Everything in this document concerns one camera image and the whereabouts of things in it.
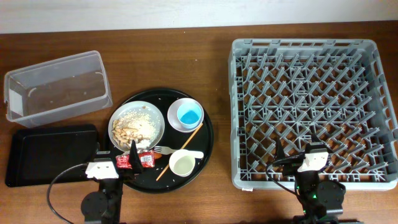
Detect food scraps rice and pasta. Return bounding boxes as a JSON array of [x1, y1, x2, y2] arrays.
[[111, 109, 157, 151]]

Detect pink-white bowl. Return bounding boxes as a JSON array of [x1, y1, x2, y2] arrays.
[[167, 98, 205, 133]]

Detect wooden chopstick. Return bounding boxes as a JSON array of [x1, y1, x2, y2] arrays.
[[156, 124, 203, 181]]

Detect white cup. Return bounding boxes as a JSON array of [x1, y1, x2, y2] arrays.
[[169, 149, 195, 177]]

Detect white plastic fork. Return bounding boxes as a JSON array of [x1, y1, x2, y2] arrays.
[[153, 145, 205, 159]]

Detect grey plate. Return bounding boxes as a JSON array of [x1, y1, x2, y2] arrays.
[[108, 101, 165, 153]]

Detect red snack wrapper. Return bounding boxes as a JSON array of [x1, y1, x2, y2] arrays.
[[116, 151, 155, 169]]

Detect light blue cup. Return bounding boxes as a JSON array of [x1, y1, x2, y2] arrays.
[[177, 102, 202, 129]]

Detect orange carrot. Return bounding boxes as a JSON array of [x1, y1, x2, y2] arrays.
[[154, 152, 162, 159]]

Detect clear plastic waste bin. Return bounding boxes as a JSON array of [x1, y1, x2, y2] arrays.
[[4, 50, 113, 128]]

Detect round black serving tray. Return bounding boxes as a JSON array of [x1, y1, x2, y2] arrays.
[[104, 88, 214, 194]]

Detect black rectangular tray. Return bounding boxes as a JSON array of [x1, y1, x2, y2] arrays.
[[5, 124, 99, 187]]

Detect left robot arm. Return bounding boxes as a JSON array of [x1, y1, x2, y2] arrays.
[[81, 142, 144, 223]]

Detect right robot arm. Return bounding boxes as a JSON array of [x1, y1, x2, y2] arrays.
[[272, 134, 346, 224]]

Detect grey dishwasher rack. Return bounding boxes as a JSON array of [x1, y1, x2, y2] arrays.
[[228, 39, 397, 190]]

